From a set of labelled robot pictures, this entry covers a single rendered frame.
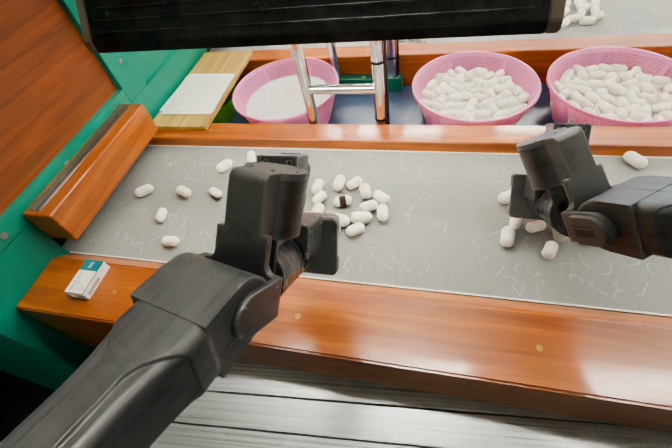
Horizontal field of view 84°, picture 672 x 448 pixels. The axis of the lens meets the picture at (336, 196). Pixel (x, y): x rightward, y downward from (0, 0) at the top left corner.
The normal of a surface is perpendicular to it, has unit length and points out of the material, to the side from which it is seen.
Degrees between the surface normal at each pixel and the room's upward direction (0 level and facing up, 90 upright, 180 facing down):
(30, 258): 90
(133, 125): 90
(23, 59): 90
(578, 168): 44
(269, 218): 90
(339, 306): 0
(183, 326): 17
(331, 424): 0
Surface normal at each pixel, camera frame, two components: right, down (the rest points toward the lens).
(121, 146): 0.97, 0.05
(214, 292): -0.03, -0.83
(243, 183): -0.39, 0.13
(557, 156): -0.90, 0.40
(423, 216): -0.15, -0.64
